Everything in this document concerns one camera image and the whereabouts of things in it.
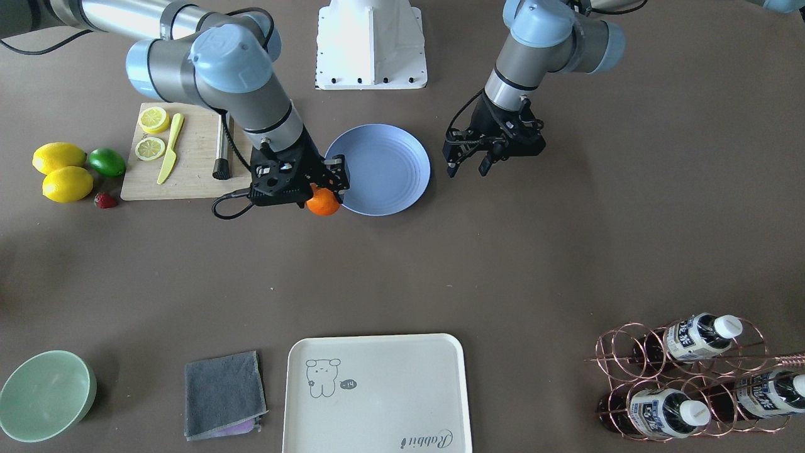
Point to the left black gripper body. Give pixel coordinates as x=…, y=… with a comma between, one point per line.
x=484, y=117

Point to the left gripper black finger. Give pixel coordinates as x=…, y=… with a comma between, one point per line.
x=453, y=164

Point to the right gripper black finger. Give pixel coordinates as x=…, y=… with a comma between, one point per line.
x=336, y=174

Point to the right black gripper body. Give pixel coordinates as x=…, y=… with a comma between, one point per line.
x=310, y=157

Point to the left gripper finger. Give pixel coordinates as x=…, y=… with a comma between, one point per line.
x=486, y=164

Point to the orange mandarin fruit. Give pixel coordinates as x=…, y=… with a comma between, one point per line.
x=323, y=201

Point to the blue round plate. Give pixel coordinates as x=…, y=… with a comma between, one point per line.
x=388, y=169

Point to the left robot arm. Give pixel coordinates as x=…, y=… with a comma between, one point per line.
x=545, y=37

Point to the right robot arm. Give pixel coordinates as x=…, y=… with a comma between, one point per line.
x=184, y=53

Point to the steel muddler black tip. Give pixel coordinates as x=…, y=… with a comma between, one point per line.
x=221, y=169

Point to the bamboo cutting board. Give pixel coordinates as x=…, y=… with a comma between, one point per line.
x=191, y=176

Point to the yellow plastic knife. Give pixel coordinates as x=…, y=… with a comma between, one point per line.
x=170, y=155

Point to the lemon half lower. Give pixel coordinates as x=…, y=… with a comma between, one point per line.
x=150, y=148

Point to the lemon half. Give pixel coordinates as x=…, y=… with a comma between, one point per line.
x=150, y=148
x=154, y=120

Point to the lemon half upper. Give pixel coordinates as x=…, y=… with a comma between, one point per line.
x=154, y=120

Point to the green lime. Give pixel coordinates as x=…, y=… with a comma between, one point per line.
x=107, y=162

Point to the red strawberry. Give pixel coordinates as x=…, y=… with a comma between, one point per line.
x=105, y=201

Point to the yellow lemon lower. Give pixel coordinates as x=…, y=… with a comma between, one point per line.
x=67, y=184

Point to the yellow lemon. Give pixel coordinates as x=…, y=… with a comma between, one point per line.
x=67, y=184
x=55, y=155

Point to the grey folded cloth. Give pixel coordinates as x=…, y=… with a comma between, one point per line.
x=223, y=396

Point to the yellow lemon upper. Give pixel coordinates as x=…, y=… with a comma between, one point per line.
x=55, y=155

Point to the cream rabbit tray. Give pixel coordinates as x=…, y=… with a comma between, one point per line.
x=378, y=393

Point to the tea bottle front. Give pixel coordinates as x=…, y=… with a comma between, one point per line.
x=701, y=336

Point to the tea bottle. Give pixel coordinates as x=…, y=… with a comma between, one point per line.
x=701, y=336
x=774, y=394
x=653, y=414

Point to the tea bottle back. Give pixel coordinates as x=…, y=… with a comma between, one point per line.
x=653, y=414
x=774, y=394

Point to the green bowl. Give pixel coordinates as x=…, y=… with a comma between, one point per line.
x=46, y=396

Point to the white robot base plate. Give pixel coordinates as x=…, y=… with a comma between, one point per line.
x=371, y=78

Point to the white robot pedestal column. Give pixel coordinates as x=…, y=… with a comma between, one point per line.
x=371, y=31

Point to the copper wire bottle rack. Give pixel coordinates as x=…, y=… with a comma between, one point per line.
x=634, y=359

